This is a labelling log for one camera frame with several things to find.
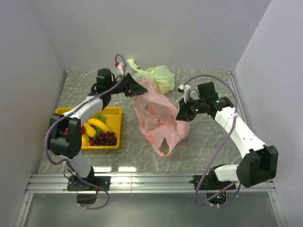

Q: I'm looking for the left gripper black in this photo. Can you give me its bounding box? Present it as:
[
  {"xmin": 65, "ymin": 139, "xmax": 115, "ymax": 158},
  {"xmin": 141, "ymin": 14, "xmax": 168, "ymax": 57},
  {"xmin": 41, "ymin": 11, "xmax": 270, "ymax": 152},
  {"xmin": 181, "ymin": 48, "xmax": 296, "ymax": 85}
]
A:
[{"xmin": 107, "ymin": 72, "xmax": 148, "ymax": 97}]

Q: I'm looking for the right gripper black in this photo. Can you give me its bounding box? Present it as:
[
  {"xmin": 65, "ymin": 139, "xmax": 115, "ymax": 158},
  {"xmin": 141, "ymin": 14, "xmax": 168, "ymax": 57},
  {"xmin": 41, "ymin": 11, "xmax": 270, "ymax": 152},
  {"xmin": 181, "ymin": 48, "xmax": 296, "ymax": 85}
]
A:
[{"xmin": 176, "ymin": 95, "xmax": 206, "ymax": 122}]

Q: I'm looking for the pink plastic bag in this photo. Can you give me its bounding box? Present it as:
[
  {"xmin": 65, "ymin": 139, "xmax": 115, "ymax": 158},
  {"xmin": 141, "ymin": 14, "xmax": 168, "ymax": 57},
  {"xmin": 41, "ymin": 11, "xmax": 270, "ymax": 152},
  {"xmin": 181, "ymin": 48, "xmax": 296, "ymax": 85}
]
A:
[{"xmin": 133, "ymin": 80, "xmax": 190, "ymax": 157}]

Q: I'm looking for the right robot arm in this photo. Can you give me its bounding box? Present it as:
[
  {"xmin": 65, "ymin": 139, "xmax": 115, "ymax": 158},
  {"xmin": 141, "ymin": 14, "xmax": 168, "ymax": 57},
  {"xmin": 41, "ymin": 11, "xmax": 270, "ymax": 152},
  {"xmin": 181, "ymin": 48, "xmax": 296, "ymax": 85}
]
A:
[{"xmin": 176, "ymin": 82, "xmax": 278, "ymax": 189}]

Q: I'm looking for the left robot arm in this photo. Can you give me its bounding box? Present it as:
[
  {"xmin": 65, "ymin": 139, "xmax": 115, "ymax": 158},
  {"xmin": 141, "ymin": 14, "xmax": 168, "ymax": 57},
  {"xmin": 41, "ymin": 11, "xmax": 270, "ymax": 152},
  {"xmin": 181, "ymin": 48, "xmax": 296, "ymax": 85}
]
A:
[{"xmin": 45, "ymin": 69, "xmax": 148, "ymax": 190}]

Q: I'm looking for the green plastic bag with fruits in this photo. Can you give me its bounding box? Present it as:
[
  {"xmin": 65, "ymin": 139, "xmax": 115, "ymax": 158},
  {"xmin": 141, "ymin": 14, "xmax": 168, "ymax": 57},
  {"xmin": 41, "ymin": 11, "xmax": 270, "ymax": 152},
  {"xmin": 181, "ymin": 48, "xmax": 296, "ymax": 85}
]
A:
[{"xmin": 126, "ymin": 59, "xmax": 175, "ymax": 95}]

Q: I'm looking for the yellow plastic tray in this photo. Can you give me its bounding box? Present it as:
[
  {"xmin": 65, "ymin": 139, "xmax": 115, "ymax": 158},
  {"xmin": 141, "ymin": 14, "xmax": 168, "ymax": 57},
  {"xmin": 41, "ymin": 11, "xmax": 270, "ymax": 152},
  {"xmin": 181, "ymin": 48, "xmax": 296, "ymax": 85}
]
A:
[{"xmin": 54, "ymin": 106, "xmax": 123, "ymax": 151}]

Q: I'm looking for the purple grape bunch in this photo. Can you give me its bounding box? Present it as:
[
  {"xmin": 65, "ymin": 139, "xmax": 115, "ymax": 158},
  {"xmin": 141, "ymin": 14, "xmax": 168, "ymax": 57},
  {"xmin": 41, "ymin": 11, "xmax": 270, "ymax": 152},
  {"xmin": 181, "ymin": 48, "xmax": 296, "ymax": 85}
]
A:
[{"xmin": 90, "ymin": 131, "xmax": 117, "ymax": 146}]

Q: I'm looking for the yellow banana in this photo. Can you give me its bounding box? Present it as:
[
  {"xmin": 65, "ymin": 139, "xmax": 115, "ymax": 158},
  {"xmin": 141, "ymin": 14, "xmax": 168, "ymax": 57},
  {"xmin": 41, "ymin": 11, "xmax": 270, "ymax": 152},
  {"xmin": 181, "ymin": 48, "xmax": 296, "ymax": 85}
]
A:
[{"xmin": 81, "ymin": 118, "xmax": 111, "ymax": 147}]

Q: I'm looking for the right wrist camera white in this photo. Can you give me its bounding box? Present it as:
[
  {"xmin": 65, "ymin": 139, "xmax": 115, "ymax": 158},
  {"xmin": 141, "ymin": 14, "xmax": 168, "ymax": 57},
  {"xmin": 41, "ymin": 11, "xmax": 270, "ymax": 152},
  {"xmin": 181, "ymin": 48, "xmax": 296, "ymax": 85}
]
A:
[{"xmin": 178, "ymin": 84, "xmax": 191, "ymax": 102}]

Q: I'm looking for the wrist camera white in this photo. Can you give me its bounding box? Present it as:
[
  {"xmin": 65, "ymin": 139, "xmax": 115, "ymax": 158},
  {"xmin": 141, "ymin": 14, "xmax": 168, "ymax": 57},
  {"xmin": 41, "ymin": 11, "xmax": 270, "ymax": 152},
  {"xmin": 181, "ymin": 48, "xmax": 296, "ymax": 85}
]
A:
[
  {"xmin": 115, "ymin": 62, "xmax": 126, "ymax": 75},
  {"xmin": 178, "ymin": 84, "xmax": 191, "ymax": 102}
]

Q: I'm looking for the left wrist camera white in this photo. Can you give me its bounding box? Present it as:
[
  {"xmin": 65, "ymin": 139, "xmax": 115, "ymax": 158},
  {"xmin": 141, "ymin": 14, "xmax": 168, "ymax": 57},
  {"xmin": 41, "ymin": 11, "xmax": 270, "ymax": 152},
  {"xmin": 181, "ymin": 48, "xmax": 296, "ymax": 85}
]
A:
[{"xmin": 115, "ymin": 62, "xmax": 126, "ymax": 75}]

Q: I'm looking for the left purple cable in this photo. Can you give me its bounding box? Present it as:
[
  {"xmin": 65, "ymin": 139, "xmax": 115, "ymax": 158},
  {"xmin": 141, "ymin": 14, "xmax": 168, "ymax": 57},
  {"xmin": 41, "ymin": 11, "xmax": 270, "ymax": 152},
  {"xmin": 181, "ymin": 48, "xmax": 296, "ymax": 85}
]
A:
[{"xmin": 45, "ymin": 54, "xmax": 126, "ymax": 166}]

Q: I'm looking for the purple cable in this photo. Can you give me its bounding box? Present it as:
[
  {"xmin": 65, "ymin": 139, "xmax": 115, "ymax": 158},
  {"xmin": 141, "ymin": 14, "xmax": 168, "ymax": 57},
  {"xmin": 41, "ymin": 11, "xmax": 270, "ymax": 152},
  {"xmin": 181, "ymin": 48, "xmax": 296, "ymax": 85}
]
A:
[
  {"xmin": 45, "ymin": 54, "xmax": 126, "ymax": 166},
  {"xmin": 182, "ymin": 74, "xmax": 239, "ymax": 207}
]

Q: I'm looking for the right side aluminium rail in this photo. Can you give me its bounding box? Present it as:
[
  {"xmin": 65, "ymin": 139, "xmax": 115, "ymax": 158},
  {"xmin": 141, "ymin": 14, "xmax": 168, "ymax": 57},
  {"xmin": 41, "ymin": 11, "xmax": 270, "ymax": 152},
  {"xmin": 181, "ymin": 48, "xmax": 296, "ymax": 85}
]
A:
[{"xmin": 226, "ymin": 70, "xmax": 258, "ymax": 142}]

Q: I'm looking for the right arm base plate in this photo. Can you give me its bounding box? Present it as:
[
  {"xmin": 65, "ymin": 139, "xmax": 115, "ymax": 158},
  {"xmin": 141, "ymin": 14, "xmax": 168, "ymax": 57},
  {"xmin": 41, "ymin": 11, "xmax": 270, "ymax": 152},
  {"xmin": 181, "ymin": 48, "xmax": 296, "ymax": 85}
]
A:
[{"xmin": 189, "ymin": 174, "xmax": 231, "ymax": 191}]

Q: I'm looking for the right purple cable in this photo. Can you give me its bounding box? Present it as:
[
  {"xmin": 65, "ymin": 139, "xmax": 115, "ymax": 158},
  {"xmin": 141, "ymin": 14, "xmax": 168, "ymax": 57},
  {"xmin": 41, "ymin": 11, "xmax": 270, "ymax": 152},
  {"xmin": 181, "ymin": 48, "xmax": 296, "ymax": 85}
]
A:
[{"xmin": 182, "ymin": 74, "xmax": 239, "ymax": 207}]

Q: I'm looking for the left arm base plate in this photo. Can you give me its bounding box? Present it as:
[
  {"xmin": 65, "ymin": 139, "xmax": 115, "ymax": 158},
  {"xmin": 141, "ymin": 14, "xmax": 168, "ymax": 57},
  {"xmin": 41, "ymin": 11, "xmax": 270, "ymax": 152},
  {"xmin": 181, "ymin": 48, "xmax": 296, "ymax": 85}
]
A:
[{"xmin": 67, "ymin": 175, "xmax": 111, "ymax": 192}]

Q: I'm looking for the aluminium mounting rail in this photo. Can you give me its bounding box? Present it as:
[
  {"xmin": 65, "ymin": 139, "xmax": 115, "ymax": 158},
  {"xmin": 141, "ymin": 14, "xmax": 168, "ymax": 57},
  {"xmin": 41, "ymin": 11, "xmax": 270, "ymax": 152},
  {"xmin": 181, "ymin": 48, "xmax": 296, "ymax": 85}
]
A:
[{"xmin": 25, "ymin": 172, "xmax": 276, "ymax": 194}]

